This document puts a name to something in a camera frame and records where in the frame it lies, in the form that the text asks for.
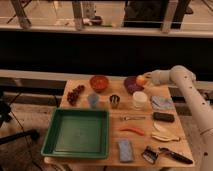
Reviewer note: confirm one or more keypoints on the small metal cup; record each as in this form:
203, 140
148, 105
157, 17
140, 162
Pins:
114, 100

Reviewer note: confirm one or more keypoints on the blue sponge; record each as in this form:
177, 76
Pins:
125, 151

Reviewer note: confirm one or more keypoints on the orange apple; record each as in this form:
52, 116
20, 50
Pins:
141, 80

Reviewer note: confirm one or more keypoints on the metal utensil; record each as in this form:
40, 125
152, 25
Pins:
126, 118

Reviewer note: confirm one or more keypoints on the black metal clip tool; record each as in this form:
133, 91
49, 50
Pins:
150, 155

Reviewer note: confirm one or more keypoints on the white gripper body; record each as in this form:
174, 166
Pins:
154, 76

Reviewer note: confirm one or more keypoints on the black rectangular block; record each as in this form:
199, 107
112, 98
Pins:
163, 117

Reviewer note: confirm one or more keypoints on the purple bowl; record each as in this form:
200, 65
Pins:
131, 86

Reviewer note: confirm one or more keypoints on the red orange bowl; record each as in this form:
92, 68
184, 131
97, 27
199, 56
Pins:
99, 83

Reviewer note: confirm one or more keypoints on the white cup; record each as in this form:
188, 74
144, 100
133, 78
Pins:
139, 99

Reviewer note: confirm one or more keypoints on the red grape bunch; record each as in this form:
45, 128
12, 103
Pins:
72, 96

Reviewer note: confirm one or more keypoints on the green plastic tray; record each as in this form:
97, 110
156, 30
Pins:
77, 134

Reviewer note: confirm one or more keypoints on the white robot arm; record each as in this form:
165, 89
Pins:
201, 111

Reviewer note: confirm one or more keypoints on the yellow banana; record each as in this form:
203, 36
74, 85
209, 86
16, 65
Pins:
163, 134

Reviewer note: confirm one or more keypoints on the black handled knife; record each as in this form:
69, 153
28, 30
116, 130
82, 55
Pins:
176, 156

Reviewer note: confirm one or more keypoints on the blue plastic cup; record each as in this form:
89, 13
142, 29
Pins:
93, 100

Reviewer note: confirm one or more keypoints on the blue patterned cloth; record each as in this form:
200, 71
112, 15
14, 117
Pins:
161, 103

